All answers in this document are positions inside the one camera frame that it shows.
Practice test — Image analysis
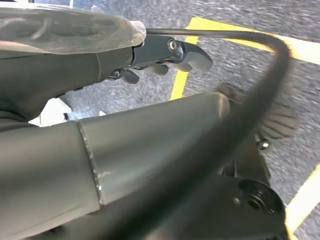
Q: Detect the yellow floor tape square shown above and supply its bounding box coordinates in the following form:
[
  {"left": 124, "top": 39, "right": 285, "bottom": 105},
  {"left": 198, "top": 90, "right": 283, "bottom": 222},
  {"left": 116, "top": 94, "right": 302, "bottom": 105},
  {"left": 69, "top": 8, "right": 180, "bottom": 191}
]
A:
[{"left": 169, "top": 16, "right": 320, "bottom": 240}]

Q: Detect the thick black cable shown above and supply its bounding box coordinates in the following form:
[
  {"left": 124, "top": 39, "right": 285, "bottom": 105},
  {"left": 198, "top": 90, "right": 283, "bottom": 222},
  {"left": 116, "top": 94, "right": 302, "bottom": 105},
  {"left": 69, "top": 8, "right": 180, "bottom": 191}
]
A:
[{"left": 62, "top": 28, "right": 292, "bottom": 240}]

